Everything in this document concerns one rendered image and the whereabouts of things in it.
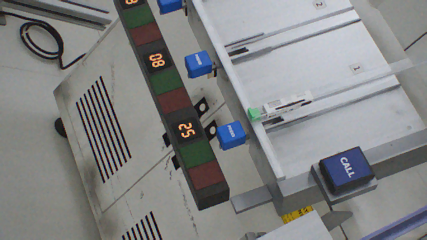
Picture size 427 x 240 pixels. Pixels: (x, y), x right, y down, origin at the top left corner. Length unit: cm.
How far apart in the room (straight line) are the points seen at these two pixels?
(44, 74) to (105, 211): 47
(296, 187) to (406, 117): 17
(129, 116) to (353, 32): 67
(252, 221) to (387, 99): 44
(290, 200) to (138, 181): 67
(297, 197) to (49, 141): 98
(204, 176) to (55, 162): 88
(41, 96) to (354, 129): 107
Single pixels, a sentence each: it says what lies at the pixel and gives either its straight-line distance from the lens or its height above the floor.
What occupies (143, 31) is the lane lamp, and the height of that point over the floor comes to 66.
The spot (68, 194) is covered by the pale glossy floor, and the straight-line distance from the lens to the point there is 167.
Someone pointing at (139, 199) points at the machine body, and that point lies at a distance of 147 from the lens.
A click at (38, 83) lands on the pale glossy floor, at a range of 184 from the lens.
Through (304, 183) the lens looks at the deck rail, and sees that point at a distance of 83.
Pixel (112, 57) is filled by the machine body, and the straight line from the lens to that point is 158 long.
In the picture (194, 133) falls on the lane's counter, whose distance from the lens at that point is 88.
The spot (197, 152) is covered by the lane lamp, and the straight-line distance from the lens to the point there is 87.
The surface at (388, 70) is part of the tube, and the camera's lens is 91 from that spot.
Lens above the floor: 114
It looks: 31 degrees down
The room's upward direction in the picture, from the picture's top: 48 degrees clockwise
